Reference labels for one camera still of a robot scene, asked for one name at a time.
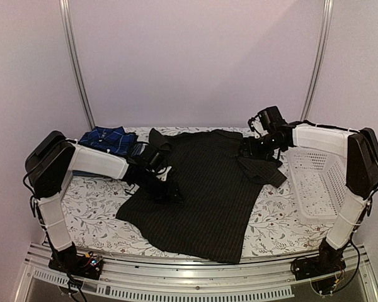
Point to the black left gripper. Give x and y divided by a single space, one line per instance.
169 192

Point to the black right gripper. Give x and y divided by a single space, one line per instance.
249 148

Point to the black pinstriped long sleeve shirt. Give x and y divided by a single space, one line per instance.
219 187

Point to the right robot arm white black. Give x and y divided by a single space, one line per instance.
359 148

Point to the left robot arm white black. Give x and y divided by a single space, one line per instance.
57 157

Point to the white plastic laundry basket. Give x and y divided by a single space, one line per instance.
318 179

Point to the blue plaid folded shirt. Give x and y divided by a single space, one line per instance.
114 141

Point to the floral white tablecloth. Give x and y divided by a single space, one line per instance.
91 203

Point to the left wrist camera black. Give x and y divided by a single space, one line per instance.
152 160

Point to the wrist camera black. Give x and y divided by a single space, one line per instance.
266 121
152 160

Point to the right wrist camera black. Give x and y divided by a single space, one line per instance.
266 121

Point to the aluminium front rail frame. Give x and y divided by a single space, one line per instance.
146 278

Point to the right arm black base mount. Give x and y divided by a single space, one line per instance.
329 264

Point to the right aluminium frame post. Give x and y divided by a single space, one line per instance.
319 57

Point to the aluminium frame post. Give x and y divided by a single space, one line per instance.
319 57
65 14

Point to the left aluminium frame post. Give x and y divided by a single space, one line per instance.
65 14

